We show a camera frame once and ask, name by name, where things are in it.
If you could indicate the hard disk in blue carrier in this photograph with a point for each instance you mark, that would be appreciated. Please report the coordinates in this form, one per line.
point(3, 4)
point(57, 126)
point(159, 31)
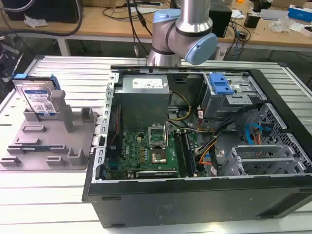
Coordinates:
point(36, 95)

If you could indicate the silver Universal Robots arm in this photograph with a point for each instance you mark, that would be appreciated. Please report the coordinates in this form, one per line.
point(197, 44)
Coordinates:
point(180, 36)

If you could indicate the silver disk bay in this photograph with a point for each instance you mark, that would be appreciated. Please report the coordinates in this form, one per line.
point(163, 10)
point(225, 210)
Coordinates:
point(263, 158)

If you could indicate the CPU socket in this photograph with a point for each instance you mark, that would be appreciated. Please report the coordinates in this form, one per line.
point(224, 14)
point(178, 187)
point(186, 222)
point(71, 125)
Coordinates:
point(159, 157)

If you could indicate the blue drive bay latch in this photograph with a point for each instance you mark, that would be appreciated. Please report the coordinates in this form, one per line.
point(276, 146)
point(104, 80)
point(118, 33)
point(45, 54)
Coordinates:
point(221, 85)

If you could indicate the black expansion slot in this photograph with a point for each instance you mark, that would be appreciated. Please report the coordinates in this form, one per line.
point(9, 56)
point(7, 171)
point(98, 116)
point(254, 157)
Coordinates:
point(157, 173)

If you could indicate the black desktop device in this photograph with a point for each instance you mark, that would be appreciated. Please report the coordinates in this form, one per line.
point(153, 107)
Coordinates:
point(220, 19)

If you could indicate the RAM stick on rack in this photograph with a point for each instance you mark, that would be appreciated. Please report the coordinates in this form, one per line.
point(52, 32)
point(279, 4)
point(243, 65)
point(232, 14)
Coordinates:
point(34, 147)

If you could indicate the grey power supply unit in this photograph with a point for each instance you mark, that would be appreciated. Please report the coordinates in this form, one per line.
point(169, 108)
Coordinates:
point(142, 102)

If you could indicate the grey plastic parts rack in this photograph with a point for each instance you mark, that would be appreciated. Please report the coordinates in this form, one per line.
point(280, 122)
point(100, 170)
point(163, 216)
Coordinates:
point(51, 139)

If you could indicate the wooden desk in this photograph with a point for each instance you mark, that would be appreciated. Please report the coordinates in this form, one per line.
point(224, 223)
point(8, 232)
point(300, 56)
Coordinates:
point(156, 26)

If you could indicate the grey metal drive cage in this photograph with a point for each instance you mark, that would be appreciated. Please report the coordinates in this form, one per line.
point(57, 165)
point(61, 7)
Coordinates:
point(229, 102)

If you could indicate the green motherboard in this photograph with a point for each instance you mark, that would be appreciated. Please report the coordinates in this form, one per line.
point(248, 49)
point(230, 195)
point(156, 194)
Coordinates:
point(151, 153)

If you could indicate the black RAM slot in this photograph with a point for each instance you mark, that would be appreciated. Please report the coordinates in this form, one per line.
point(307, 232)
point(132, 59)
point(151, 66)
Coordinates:
point(190, 156)
point(180, 156)

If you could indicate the black open PC case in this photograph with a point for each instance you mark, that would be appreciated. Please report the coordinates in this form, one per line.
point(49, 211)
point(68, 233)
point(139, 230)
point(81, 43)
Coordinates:
point(185, 200)

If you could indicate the blue white box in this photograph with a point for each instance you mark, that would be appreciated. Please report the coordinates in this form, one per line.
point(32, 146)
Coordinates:
point(300, 11)

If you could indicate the black box on desk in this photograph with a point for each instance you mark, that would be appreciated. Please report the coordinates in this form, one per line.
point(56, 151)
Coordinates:
point(41, 9)

